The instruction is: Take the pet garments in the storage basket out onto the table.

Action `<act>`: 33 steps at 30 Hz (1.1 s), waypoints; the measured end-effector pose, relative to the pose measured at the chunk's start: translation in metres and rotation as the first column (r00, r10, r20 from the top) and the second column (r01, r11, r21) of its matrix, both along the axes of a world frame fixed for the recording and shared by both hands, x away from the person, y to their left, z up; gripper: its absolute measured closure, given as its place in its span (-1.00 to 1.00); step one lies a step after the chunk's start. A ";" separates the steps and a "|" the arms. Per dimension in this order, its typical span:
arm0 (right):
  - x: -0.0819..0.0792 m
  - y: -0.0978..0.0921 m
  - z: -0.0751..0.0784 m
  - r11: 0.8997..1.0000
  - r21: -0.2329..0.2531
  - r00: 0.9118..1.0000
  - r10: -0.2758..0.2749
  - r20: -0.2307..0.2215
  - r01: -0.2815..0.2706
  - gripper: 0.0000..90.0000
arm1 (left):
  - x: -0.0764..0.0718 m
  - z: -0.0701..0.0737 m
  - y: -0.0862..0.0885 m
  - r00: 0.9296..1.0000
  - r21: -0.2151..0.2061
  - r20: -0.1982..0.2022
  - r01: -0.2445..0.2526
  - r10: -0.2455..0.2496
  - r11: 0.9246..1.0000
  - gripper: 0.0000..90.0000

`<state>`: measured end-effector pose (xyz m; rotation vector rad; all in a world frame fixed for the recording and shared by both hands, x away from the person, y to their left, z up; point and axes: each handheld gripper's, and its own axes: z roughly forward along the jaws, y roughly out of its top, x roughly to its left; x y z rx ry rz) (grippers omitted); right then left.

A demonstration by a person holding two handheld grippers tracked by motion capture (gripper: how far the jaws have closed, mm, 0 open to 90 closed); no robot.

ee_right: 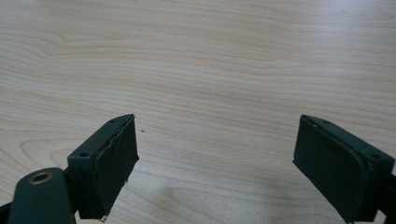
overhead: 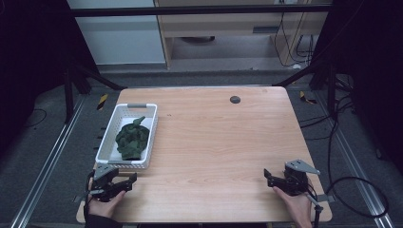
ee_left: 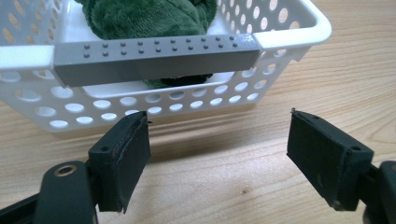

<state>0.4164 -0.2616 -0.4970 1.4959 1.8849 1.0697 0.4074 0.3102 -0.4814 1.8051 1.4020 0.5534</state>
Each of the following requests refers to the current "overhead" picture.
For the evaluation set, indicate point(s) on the person's right hand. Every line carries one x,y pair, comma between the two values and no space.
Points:
294,205

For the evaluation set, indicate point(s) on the black curtain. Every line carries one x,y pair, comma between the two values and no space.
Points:
374,63
31,63

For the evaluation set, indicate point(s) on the white plastic basket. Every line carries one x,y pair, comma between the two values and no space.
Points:
126,136

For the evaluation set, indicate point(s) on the yellow black striped tape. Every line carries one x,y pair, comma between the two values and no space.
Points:
306,98
102,101

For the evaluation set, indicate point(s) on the person's left hand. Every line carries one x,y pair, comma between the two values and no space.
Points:
104,207

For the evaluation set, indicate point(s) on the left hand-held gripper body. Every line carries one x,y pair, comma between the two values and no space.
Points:
102,173

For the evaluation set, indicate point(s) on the black metal stand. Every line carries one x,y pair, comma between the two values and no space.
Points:
331,88
69,95

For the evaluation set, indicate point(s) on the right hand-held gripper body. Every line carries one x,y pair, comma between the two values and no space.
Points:
297,179

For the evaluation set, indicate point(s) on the black horizontal bar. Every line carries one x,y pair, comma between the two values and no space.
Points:
190,10

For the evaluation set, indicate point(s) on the aluminium floor rail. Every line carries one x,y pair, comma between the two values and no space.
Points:
358,171
47,164

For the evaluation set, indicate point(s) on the white cabinet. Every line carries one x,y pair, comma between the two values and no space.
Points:
120,41

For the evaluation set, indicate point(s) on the light wooden desk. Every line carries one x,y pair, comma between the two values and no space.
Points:
221,23

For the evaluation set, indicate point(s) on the dark green cloth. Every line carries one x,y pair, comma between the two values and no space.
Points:
132,139

